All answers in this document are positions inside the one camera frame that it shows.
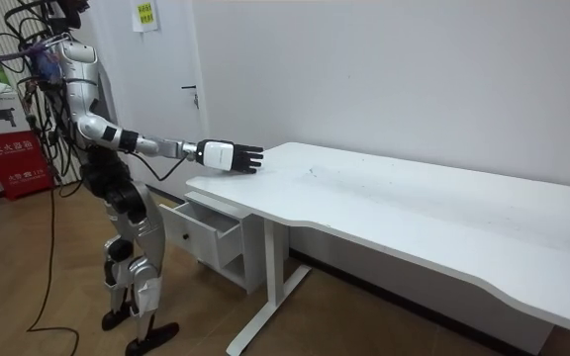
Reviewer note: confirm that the white desk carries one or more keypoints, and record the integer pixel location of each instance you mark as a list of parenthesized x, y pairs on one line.
[(413, 207)]

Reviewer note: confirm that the robot legs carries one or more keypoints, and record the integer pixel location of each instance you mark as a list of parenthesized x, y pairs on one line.
[(139, 232)]

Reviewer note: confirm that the paper notice with yellow label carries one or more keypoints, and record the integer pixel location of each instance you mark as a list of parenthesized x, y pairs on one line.
[(145, 15)]

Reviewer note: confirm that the open white drawer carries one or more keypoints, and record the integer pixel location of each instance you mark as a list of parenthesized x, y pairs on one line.
[(201, 237)]

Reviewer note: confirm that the red fire extinguisher box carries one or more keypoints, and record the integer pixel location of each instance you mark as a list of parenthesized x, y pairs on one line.
[(15, 163)]

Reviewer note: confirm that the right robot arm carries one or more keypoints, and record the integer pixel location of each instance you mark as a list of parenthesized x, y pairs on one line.
[(98, 129)]

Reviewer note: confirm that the white drawer cabinet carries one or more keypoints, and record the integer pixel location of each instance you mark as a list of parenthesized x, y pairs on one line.
[(255, 247)]

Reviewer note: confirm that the robot body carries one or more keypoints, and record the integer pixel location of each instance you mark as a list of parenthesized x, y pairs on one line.
[(83, 74)]

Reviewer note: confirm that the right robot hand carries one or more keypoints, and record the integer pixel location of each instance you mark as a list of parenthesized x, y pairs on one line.
[(218, 154)]

